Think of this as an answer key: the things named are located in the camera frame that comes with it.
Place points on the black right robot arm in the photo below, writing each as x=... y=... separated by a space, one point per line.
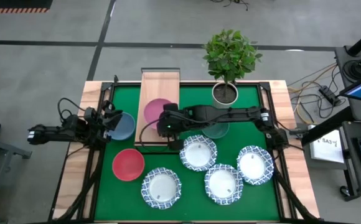
x=230 y=115

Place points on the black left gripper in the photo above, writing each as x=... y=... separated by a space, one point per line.
x=112 y=121

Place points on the blue plastic bowl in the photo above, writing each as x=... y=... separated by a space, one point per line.
x=126 y=127

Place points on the teal plastic bowl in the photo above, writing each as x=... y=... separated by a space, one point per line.
x=215 y=132

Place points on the wooden board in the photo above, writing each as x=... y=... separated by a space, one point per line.
x=160 y=87

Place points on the black mat with hazard stripe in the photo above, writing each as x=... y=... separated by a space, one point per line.
x=12 y=3

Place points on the black aluminium table frame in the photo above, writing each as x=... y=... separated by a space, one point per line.
x=106 y=86

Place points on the pink plastic bowl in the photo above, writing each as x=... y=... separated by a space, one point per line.
x=154 y=112

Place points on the black power strip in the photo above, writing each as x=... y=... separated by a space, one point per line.
x=328 y=95

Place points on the red plastic bowl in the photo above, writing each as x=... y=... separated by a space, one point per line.
x=128 y=165

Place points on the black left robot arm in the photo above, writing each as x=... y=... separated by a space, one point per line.
x=53 y=132

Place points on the black caster wheel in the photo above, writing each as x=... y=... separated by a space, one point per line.
x=345 y=190

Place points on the white paper sign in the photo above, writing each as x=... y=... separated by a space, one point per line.
x=326 y=149

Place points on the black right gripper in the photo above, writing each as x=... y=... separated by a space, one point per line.
x=169 y=124

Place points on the grey metal stand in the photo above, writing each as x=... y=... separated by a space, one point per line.
x=0 y=146

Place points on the green leafy potted tree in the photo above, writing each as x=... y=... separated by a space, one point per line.
x=230 y=56

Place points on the black diagonal stand beam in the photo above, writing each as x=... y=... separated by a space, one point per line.
x=326 y=127

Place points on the green table mat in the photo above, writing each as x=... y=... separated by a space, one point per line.
x=193 y=211

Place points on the blue patterned paper plate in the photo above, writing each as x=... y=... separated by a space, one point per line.
x=198 y=152
x=255 y=165
x=223 y=184
x=161 y=188

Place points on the white plant pot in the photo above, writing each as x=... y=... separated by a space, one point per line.
x=218 y=104

